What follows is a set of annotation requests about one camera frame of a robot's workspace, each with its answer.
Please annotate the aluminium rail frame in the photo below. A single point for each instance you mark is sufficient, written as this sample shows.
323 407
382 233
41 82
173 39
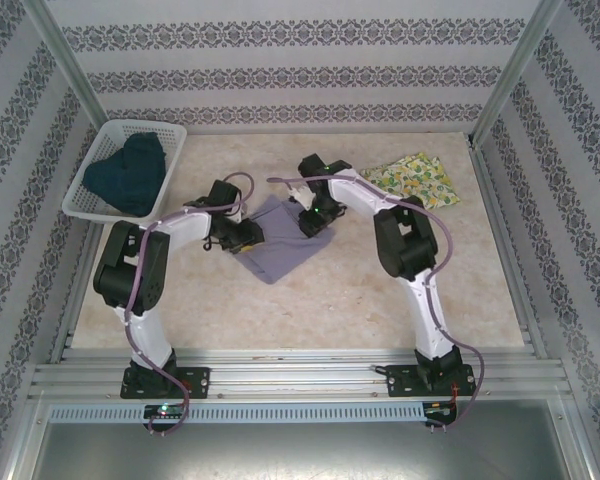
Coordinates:
290 372

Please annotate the dark blue denim skirt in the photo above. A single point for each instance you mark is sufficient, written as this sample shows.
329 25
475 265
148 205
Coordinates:
125 175

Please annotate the aluminium corner post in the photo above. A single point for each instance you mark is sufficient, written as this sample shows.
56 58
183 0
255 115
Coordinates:
517 65
65 65

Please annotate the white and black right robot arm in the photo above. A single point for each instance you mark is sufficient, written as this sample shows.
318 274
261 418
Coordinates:
360 192

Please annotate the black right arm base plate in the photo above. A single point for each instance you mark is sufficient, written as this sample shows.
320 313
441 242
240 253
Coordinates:
402 382

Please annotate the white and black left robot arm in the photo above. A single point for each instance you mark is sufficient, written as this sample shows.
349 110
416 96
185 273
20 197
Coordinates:
145 340

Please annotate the lemon print skirt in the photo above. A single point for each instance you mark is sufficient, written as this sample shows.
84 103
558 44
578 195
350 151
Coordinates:
420 180

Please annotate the white plastic basket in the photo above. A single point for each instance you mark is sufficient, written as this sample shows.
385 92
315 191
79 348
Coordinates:
90 155

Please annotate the grey metal sheet panel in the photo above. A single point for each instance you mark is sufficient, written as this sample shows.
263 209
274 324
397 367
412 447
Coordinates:
300 450

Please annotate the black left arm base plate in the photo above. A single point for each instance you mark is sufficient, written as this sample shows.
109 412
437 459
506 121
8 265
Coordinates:
197 382

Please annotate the lavender skirt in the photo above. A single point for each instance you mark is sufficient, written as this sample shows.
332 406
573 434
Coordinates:
280 250

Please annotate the aluminium side rail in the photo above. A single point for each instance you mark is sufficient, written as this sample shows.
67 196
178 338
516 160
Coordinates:
77 290
495 190

